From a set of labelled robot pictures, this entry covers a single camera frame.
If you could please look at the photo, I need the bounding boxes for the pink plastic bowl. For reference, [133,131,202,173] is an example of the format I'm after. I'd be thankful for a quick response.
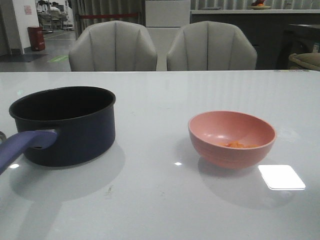
[188,110,277,169]

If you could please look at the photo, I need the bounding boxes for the orange ham slices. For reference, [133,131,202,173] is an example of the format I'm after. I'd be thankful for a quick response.
[217,140,260,149]

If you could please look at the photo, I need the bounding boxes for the glass lid with blue knob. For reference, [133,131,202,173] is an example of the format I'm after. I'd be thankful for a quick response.
[0,131,7,144]

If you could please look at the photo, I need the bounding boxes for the left grey upholstered chair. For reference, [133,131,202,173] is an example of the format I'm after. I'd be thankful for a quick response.
[68,20,158,72]

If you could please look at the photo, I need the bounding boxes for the grey upholstered chair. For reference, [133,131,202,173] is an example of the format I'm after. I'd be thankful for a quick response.
[68,20,158,72]
[166,21,258,71]

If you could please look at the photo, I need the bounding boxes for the right grey upholstered chair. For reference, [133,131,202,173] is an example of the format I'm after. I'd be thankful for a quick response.
[166,21,258,71]

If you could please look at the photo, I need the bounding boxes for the dark blue saucepan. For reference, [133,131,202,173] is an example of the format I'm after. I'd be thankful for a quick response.
[0,86,116,172]

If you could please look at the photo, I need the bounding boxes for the white cabinet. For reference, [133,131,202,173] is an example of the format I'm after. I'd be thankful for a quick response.
[145,0,191,28]

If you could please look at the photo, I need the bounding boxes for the coloured sticker strip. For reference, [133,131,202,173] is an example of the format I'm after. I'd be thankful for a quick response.
[273,69,310,73]

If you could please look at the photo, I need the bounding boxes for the dark counter with white top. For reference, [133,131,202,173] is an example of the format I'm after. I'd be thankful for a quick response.
[190,9,320,70]

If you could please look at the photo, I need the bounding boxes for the red trash bin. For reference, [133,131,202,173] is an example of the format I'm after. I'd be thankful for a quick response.
[27,26,46,52]

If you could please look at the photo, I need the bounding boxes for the fruit plate on counter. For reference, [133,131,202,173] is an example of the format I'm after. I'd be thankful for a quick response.
[249,0,271,10]

